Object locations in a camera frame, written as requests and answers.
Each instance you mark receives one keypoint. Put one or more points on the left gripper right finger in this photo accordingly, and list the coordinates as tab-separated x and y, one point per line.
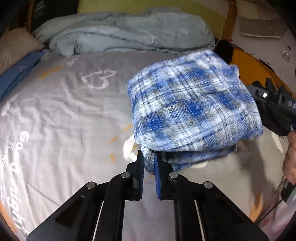
202	211

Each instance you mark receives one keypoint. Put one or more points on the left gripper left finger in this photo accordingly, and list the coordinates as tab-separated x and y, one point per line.
95	211

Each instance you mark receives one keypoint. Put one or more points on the blue plaid flannel shirt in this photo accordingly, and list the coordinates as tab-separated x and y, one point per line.
191	109

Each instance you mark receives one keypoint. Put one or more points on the person right hand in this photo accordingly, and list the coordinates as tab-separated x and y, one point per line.
289	163

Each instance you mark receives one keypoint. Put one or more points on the orange yellow blanket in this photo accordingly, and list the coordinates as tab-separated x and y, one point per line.
251	69

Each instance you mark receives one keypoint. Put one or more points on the patchwork curtain cloth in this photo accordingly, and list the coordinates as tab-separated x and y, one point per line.
274	28

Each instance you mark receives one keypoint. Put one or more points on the black garment by headboard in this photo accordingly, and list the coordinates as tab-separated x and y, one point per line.
224	50

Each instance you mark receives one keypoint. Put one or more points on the grey printed bed sheet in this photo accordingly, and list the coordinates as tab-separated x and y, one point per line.
69	122

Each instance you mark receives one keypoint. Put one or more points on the light blue duvet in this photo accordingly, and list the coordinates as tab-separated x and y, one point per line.
166	30

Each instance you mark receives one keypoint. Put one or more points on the blue pillow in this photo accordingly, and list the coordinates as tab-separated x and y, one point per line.
15	74

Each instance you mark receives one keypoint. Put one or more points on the beige pillow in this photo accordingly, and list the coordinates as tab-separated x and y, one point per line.
16	45

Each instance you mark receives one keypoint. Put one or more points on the black hanging bag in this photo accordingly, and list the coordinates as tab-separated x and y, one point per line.
42	11

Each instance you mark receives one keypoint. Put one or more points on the white wall switch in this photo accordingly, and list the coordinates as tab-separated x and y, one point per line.
286	53

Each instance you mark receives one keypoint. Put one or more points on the wooden bed frame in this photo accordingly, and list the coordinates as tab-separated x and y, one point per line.
230	20

